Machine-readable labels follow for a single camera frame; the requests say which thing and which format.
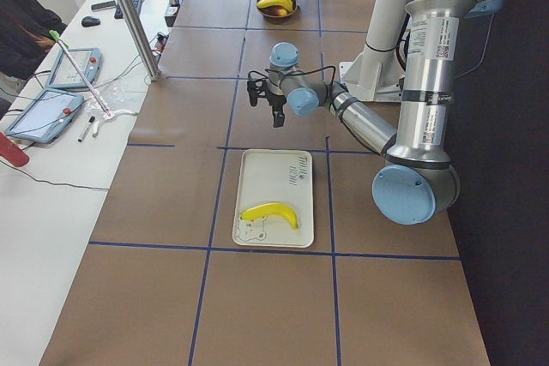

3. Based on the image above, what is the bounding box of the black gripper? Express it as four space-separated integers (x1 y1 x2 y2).
247 70 287 128

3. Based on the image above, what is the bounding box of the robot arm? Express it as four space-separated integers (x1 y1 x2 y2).
247 0 504 225

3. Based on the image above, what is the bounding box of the brown wicker basket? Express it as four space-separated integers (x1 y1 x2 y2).
256 0 298 19

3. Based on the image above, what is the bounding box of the white bear tray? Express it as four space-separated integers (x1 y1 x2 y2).
232 149 314 248

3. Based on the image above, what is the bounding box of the black marker pen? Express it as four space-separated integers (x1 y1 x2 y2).
77 116 95 142

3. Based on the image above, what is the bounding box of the far teach pendant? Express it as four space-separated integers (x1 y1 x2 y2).
45 47 105 92

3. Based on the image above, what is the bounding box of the teach pendant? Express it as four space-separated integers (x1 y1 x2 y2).
4 87 84 144
45 47 105 92

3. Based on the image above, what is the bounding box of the black computer mouse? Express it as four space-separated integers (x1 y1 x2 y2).
81 15 101 27

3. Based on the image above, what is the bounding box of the near teach pendant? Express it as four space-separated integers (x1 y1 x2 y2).
4 87 84 144

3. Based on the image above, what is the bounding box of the pink patterned stick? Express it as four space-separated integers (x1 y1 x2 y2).
49 30 113 119

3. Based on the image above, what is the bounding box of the red bottle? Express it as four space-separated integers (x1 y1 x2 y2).
0 133 30 167

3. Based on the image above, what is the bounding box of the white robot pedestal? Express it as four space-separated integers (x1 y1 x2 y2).
341 0 407 103

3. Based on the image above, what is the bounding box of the aluminium frame post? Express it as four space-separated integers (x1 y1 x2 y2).
117 0 160 81

